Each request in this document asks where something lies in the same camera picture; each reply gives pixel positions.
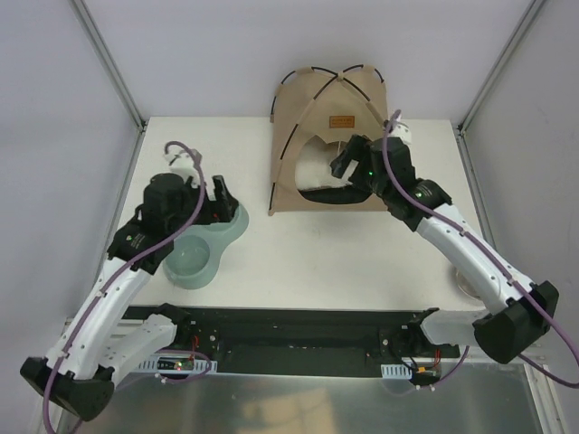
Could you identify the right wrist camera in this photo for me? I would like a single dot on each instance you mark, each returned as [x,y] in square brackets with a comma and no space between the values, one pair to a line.
[401,130]

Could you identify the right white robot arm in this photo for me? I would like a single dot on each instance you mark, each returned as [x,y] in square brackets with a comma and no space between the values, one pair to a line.
[516,308]

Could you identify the white fluffy cushion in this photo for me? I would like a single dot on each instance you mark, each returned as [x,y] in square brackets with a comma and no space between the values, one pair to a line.
[313,171]

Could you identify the beige pet tent fabric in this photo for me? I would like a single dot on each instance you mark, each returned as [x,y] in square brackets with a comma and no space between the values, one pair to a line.
[325,135]

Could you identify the green double pet bowl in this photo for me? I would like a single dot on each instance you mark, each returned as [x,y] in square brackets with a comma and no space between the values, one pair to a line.
[197,252]

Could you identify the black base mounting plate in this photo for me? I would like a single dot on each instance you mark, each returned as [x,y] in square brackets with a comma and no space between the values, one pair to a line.
[352,344]

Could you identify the right white cable duct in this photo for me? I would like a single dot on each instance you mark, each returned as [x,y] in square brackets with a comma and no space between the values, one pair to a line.
[402,372]

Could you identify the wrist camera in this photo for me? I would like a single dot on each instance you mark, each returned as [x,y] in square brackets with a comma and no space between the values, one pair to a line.
[182,164]
[401,130]

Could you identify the white cable duct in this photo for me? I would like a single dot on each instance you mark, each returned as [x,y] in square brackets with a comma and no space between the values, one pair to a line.
[166,364]
[402,372]

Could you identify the left aluminium frame post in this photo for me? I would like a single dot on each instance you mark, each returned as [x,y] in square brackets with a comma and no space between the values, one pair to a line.
[99,45]

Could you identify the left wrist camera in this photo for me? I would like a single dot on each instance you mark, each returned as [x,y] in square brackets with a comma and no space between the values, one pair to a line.
[182,164]

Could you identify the aluminium frame post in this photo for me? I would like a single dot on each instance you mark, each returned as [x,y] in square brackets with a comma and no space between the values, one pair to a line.
[99,45]
[523,27]

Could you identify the right aluminium frame post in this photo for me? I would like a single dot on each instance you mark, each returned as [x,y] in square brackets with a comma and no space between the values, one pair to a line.
[523,27]

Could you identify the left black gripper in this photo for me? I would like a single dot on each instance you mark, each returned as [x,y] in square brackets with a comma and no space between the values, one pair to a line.
[210,210]

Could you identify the left white cable duct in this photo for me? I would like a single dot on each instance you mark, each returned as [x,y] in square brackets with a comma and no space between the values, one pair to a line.
[166,364]

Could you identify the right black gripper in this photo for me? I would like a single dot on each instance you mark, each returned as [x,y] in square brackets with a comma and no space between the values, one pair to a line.
[360,164]

